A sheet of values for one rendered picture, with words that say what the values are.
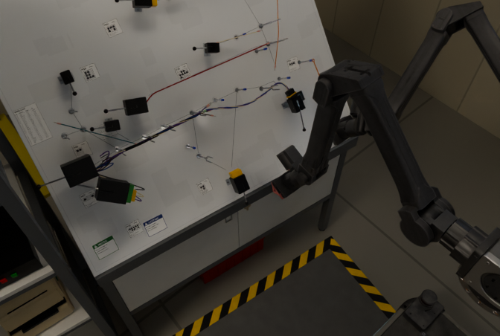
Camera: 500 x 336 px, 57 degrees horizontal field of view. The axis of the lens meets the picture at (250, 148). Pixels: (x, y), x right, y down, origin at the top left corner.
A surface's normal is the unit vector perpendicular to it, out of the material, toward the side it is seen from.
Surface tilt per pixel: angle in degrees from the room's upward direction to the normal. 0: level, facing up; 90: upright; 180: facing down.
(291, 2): 50
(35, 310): 72
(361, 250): 0
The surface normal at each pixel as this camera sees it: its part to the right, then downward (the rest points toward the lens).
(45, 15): 0.42, 0.09
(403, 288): 0.00, -0.63
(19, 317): 0.57, 0.39
